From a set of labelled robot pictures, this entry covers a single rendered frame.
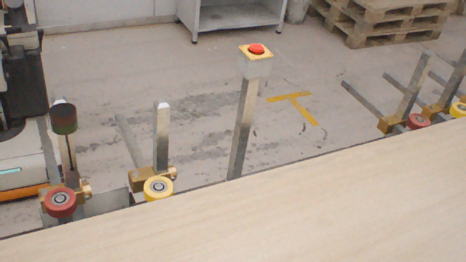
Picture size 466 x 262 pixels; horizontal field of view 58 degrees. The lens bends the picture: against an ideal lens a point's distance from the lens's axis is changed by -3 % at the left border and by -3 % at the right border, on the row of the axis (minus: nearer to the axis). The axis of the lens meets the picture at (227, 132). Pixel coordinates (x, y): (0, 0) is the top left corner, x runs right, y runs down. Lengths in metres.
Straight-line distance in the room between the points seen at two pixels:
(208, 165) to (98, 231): 1.54
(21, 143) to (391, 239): 1.78
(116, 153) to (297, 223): 1.65
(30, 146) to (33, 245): 1.26
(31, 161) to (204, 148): 1.02
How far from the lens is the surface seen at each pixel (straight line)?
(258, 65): 1.15
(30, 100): 2.39
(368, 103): 1.86
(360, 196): 1.28
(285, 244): 1.10
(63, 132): 1.01
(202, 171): 2.51
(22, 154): 2.27
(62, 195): 1.18
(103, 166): 2.54
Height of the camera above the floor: 1.76
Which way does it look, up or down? 39 degrees down
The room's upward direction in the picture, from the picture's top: 9 degrees clockwise
